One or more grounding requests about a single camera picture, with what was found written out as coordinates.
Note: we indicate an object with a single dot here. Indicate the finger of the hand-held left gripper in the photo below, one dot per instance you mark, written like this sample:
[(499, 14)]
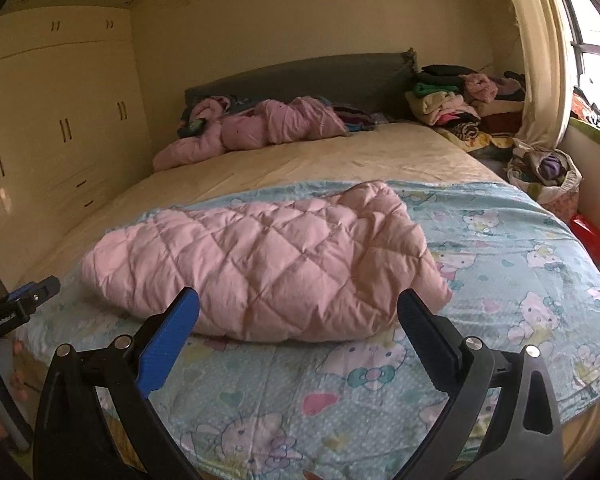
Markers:
[(35, 290)]

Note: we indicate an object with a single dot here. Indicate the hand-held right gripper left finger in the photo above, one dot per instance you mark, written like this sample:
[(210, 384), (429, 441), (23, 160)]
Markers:
[(167, 340)]

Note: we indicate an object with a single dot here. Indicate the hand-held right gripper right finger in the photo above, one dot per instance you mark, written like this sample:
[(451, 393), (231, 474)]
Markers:
[(422, 330)]

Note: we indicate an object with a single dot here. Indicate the pink quilted coat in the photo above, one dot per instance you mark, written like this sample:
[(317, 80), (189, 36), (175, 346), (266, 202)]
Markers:
[(260, 260)]

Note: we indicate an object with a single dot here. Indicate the bag stuffed with clothes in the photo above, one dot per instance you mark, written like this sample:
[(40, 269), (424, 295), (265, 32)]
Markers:
[(545, 170)]

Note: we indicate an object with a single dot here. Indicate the pile of folded clothes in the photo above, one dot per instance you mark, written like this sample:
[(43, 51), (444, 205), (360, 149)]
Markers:
[(450, 100)]

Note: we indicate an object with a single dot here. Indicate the blue cartoon printed blanket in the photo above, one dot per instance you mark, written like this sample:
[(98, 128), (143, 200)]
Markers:
[(505, 270)]

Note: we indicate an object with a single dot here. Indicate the cream built-in wardrobe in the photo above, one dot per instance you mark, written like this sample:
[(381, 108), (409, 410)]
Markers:
[(55, 135)]

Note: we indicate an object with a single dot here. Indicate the red plastic object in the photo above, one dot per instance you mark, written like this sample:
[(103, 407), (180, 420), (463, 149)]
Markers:
[(587, 232)]

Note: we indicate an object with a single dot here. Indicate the bed with beige sheet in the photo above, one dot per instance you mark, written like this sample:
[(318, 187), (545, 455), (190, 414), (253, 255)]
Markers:
[(305, 160)]

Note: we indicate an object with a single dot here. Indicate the dark green cloth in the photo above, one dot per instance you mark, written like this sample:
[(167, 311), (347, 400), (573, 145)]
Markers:
[(192, 126)]

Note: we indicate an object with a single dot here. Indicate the striped multicolour cloth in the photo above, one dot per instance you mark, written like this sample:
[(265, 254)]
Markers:
[(360, 117)]

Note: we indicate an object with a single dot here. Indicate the crumpled pink padded jacket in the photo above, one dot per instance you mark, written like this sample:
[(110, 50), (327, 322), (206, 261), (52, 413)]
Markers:
[(280, 122)]

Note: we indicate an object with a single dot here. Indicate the patterned cloth on windowsill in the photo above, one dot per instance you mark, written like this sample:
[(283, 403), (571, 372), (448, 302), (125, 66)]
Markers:
[(592, 115)]

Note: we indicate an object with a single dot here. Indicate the grey padded headboard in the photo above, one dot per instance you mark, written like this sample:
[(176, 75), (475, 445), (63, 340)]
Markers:
[(305, 80)]

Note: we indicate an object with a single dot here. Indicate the cream curtain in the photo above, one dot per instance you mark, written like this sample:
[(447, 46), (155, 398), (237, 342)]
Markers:
[(545, 60)]

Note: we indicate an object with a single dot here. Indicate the window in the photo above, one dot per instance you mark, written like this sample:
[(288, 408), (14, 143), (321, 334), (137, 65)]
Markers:
[(597, 35)]

